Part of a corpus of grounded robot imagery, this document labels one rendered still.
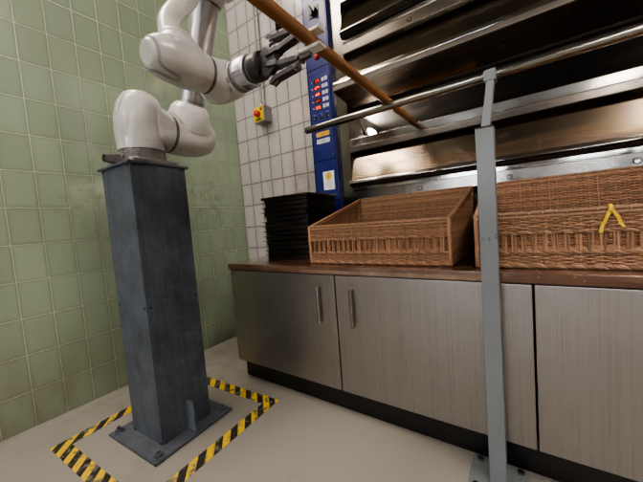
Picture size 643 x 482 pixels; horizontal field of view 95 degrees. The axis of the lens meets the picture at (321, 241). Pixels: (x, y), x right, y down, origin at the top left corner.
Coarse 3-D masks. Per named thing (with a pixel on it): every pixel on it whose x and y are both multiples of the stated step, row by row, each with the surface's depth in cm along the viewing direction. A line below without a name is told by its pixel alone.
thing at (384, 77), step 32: (576, 0) 94; (608, 0) 94; (640, 0) 94; (480, 32) 109; (512, 32) 107; (544, 32) 107; (576, 32) 107; (416, 64) 126; (448, 64) 125; (480, 64) 125; (352, 96) 150
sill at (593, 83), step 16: (592, 80) 104; (608, 80) 102; (624, 80) 100; (528, 96) 115; (544, 96) 112; (560, 96) 110; (464, 112) 128; (480, 112) 124; (496, 112) 121; (400, 128) 144; (416, 128) 140; (352, 144) 160
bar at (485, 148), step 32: (640, 32) 72; (512, 64) 87; (416, 96) 103; (320, 128) 127; (480, 128) 73; (480, 160) 74; (480, 192) 75; (480, 224) 75; (480, 256) 76; (480, 480) 81; (512, 480) 80
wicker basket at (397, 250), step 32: (416, 192) 139; (448, 192) 132; (320, 224) 126; (352, 224) 109; (384, 224) 102; (416, 224) 95; (448, 224) 89; (320, 256) 119; (352, 256) 110; (384, 256) 103; (416, 256) 111; (448, 256) 91
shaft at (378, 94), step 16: (256, 0) 57; (272, 0) 59; (272, 16) 61; (288, 16) 63; (288, 32) 67; (304, 32) 68; (336, 64) 82; (368, 80) 98; (384, 96) 109; (400, 112) 125
